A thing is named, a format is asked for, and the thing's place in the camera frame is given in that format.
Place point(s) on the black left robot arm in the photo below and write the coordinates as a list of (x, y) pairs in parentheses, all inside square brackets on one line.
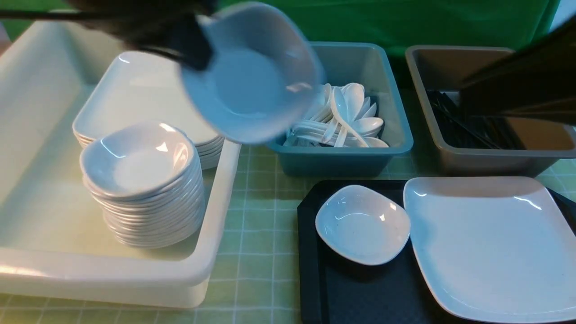
[(119, 18)]

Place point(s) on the teal plastic bin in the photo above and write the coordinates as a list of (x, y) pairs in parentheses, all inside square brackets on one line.
[(366, 64)]

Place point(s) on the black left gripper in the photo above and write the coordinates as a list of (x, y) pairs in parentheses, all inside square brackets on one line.
[(172, 30)]

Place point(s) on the large white square plate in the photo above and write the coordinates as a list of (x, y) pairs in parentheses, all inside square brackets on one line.
[(493, 249)]

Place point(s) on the stack of white square plates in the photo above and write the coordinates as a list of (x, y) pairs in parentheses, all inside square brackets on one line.
[(139, 87)]

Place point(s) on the large white plastic tub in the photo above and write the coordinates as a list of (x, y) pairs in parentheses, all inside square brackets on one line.
[(54, 241)]

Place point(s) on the green checkered tablecloth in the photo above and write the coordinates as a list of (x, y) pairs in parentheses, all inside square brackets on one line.
[(255, 278)]

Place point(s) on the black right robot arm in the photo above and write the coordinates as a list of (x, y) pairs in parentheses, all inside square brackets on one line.
[(537, 82)]

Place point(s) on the stack of white bowls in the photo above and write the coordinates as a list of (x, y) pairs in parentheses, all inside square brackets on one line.
[(148, 181)]

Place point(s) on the pile of black chopsticks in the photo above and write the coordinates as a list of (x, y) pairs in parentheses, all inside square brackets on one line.
[(469, 132)]

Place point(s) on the brown plastic bin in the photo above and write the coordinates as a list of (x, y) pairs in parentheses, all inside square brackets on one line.
[(441, 67)]

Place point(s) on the pile of white spoons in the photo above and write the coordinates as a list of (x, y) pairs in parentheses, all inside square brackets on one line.
[(342, 117)]

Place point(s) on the green backdrop cloth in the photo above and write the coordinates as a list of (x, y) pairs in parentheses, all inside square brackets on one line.
[(393, 25)]

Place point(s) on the black serving tray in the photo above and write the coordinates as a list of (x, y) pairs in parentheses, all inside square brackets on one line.
[(334, 290)]

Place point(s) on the white bowl tray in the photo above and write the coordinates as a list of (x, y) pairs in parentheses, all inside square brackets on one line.
[(262, 78), (363, 226)]

